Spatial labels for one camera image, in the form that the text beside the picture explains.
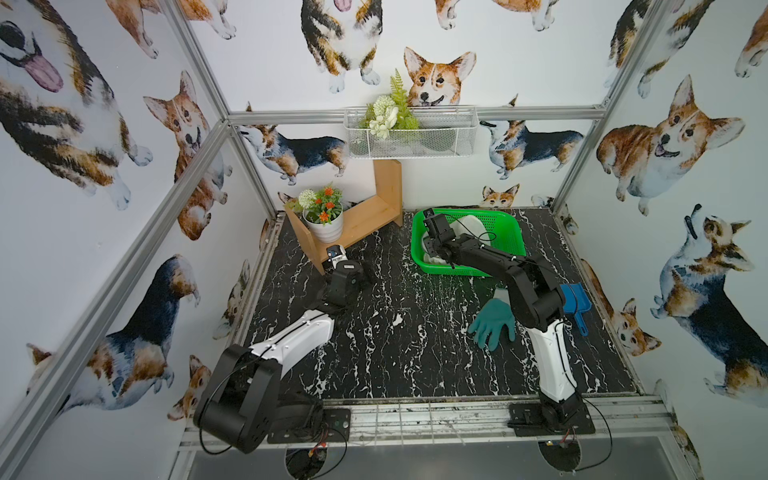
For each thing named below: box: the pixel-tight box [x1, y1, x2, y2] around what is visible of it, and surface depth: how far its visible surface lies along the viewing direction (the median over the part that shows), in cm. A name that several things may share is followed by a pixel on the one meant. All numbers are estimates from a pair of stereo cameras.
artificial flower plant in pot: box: [298, 184, 343, 237], surface depth 96 cm
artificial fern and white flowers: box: [360, 69, 419, 140], surface depth 82 cm
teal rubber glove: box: [468, 288, 516, 352], surface depth 90 cm
